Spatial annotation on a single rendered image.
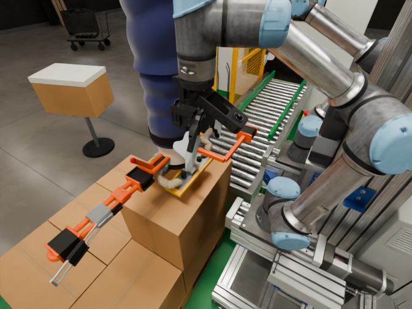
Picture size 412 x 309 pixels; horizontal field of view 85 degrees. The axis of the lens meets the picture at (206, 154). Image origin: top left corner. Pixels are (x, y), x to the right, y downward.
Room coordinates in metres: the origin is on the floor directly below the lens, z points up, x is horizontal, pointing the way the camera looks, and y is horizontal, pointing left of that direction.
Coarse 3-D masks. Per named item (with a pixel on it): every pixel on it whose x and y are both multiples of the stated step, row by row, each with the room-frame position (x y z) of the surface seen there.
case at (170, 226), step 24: (216, 168) 0.96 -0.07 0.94; (144, 192) 0.78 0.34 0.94; (168, 192) 0.78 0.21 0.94; (192, 192) 0.78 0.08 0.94; (216, 192) 0.86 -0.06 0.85; (144, 216) 0.63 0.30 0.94; (168, 216) 0.63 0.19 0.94; (192, 216) 0.63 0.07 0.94; (216, 216) 0.88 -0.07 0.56; (144, 240) 0.66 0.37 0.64; (168, 240) 0.56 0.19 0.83; (192, 240) 0.61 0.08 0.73
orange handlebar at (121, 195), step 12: (240, 144) 0.90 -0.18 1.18; (156, 156) 0.79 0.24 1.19; (168, 156) 0.79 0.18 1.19; (216, 156) 0.79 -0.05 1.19; (228, 156) 0.79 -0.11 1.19; (156, 168) 0.72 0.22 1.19; (120, 192) 0.58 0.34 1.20; (132, 192) 0.58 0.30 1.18; (108, 204) 0.53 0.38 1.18; (48, 252) 0.33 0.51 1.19
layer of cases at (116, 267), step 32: (128, 160) 1.47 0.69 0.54; (96, 192) 1.10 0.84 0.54; (64, 224) 0.82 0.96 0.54; (224, 224) 1.02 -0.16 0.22; (32, 256) 0.61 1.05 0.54; (96, 256) 0.61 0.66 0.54; (128, 256) 0.61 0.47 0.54; (160, 256) 0.61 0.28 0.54; (0, 288) 0.44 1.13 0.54; (32, 288) 0.44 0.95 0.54; (64, 288) 0.44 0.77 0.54; (96, 288) 0.44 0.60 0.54; (128, 288) 0.44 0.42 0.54; (160, 288) 0.44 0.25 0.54
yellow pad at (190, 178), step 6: (198, 156) 0.89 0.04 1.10; (204, 156) 0.92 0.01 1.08; (204, 162) 0.87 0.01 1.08; (210, 162) 0.89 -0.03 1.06; (198, 168) 0.83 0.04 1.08; (204, 168) 0.84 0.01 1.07; (180, 174) 0.79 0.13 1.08; (186, 174) 0.79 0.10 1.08; (192, 174) 0.79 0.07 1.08; (198, 174) 0.79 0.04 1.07; (186, 180) 0.74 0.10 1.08; (192, 180) 0.75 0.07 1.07; (180, 186) 0.71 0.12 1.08; (186, 186) 0.71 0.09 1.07; (174, 192) 0.68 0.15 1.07; (180, 192) 0.68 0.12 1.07
